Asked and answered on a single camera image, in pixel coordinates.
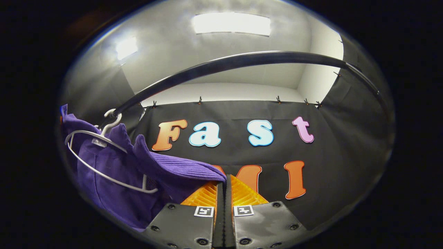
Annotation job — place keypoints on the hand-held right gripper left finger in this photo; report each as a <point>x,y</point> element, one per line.
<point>219,214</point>

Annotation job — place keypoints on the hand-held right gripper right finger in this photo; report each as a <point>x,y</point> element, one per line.
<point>228,214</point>

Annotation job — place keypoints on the purple ribbed shirt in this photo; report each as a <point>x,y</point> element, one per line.
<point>114,180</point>

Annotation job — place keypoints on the white plastic hanger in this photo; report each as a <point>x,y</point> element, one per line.
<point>114,122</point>

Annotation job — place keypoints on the black clothes rack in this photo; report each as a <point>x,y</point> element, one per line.
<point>242,58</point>

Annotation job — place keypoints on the small ceiling light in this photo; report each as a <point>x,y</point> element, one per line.
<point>126,48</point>

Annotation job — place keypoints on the large ceiling light panel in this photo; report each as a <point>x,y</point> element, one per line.
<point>231,23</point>

